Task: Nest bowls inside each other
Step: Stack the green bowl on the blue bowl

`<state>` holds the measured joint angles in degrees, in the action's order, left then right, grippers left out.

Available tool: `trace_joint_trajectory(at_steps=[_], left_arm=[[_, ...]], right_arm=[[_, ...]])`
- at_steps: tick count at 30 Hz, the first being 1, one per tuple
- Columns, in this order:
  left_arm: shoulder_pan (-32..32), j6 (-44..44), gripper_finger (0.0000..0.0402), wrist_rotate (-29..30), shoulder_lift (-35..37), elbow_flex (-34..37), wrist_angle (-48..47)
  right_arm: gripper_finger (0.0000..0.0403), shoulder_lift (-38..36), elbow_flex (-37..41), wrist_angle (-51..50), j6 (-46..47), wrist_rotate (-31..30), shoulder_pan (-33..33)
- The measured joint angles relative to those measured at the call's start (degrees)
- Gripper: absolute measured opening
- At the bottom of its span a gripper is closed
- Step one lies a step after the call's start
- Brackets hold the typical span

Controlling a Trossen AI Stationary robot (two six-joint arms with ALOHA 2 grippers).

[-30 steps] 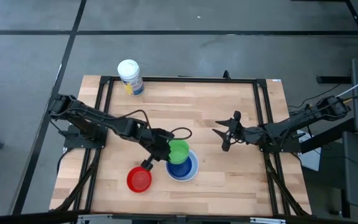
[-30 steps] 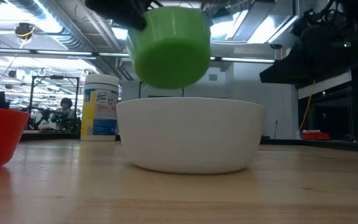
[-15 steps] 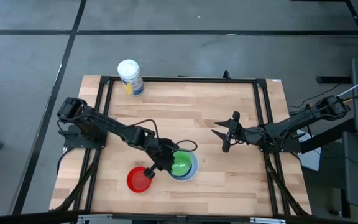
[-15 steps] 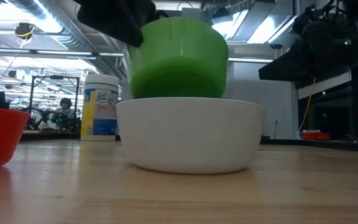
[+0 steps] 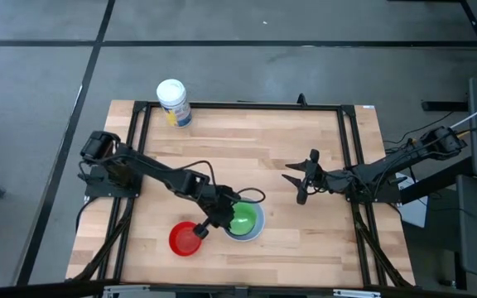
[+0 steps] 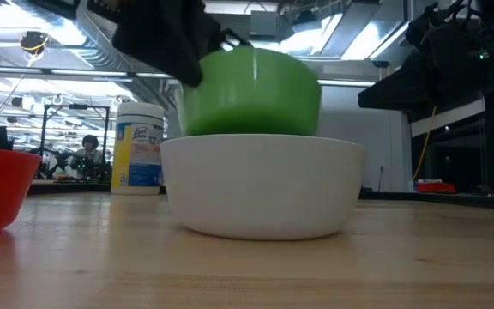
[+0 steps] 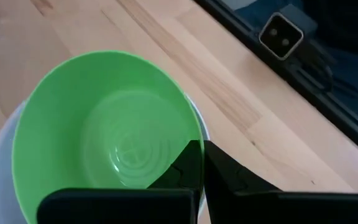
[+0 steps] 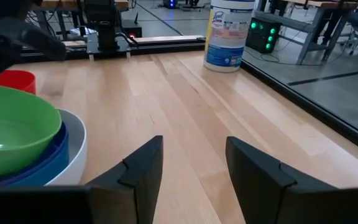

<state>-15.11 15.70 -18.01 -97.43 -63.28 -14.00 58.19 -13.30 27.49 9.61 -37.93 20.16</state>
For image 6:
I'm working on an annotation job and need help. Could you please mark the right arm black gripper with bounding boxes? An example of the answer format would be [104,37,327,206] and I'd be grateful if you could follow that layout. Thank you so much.
[357,0,494,112]

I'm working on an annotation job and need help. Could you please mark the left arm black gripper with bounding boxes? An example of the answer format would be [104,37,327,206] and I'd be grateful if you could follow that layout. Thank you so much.
[86,0,253,88]

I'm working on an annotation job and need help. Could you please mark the green plastic bowl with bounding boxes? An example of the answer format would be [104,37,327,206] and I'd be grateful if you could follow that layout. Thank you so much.
[180,45,322,137]

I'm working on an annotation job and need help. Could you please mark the grey ceiling box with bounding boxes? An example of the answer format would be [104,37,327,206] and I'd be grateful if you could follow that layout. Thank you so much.
[249,9,280,38]

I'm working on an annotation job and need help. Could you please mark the red box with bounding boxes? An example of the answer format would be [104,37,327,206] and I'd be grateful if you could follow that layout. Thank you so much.
[415,180,458,195]

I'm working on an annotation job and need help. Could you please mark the white disinfecting wipes canister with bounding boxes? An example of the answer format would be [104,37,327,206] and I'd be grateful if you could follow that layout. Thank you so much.
[111,101,166,197]

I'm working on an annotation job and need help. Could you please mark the large white bowl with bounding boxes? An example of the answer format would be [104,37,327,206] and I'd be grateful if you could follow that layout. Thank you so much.
[160,133,366,241]

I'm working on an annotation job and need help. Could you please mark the person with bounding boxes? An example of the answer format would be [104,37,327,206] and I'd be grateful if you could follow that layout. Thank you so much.
[69,134,103,180]

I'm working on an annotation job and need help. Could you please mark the black ceiling device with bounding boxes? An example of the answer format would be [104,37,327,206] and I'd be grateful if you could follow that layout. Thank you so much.
[19,30,51,56]

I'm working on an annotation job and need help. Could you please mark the yellow cable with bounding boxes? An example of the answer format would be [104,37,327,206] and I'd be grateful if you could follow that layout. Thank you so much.
[411,105,439,182]

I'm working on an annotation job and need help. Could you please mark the black background station frame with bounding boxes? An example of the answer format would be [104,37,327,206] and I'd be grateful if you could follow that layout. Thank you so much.
[39,102,111,181]

